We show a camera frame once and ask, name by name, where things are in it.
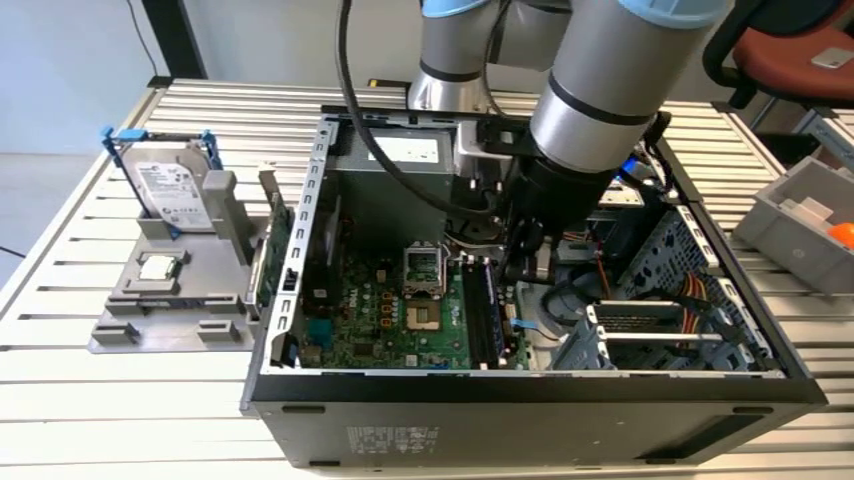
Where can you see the black open PC case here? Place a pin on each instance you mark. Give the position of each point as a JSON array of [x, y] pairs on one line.
[[467, 430]]

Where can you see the small silver side camera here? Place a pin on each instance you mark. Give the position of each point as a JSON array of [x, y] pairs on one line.
[[541, 262]]

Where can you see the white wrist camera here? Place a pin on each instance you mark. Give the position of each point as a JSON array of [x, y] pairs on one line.
[[467, 142]]

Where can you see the grey plastic bin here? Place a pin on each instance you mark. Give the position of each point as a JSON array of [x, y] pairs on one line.
[[787, 250]]

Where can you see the green graphics card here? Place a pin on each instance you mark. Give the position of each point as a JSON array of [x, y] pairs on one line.
[[276, 240]]

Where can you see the teal board connector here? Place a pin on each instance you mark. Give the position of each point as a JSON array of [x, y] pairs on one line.
[[320, 332]]

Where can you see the silver CPU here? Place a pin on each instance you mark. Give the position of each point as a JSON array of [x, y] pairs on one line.
[[156, 271]]

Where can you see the black metal post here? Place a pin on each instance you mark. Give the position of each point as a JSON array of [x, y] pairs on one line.
[[176, 40]]

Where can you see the green motherboard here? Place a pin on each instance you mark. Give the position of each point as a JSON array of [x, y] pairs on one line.
[[363, 325]]

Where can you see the black RAM slot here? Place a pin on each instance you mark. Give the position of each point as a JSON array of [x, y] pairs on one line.
[[486, 330], [471, 310], [479, 310]]

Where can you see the grey power supply unit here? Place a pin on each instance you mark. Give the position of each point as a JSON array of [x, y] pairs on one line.
[[387, 200]]

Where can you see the CPU socket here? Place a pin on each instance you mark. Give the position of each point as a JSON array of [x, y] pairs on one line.
[[423, 315]]

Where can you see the small grey box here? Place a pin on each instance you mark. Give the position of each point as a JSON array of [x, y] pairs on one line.
[[829, 57]]

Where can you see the hard disk in blue carrier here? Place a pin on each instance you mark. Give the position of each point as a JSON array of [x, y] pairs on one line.
[[167, 195]]

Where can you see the red office chair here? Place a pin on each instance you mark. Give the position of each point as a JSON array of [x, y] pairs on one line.
[[787, 55]]

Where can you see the white block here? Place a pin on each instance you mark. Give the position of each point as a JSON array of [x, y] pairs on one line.
[[807, 210]]

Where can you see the grey parts rack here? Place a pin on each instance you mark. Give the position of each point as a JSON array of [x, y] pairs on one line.
[[200, 270]]

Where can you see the metal disk bay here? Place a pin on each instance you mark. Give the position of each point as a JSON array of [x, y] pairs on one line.
[[661, 337]]

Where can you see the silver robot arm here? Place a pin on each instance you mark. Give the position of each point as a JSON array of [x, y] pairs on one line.
[[601, 100]]

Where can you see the black table corner cap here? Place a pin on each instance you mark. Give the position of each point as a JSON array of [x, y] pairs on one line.
[[825, 111], [160, 82], [722, 107]]

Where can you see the orange ball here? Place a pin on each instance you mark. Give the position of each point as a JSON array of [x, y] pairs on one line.
[[842, 235]]

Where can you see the RAM stick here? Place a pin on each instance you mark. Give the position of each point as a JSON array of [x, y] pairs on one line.
[[180, 302], [495, 315]]

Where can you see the small yellow black clip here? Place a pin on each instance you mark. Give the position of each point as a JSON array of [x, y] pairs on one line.
[[375, 83]]

